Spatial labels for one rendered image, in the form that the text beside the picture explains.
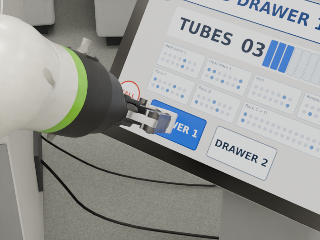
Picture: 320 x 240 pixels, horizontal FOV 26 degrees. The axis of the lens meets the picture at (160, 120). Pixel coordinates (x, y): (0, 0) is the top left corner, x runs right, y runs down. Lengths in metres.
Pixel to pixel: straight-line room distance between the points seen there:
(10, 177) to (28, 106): 0.75
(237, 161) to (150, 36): 0.23
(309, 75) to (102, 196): 1.48
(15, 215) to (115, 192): 0.94
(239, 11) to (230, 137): 0.18
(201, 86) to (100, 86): 0.29
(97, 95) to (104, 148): 1.80
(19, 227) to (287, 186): 0.70
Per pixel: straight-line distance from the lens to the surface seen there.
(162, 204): 2.30
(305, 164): 0.93
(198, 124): 0.98
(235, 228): 1.17
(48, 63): 0.63
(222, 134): 0.96
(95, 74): 0.72
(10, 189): 1.39
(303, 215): 0.92
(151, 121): 0.80
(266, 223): 1.12
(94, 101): 0.71
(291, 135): 0.93
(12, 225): 1.46
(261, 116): 0.95
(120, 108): 0.78
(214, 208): 2.29
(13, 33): 0.62
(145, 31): 1.04
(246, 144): 0.95
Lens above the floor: 1.62
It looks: 38 degrees down
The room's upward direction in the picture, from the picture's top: straight up
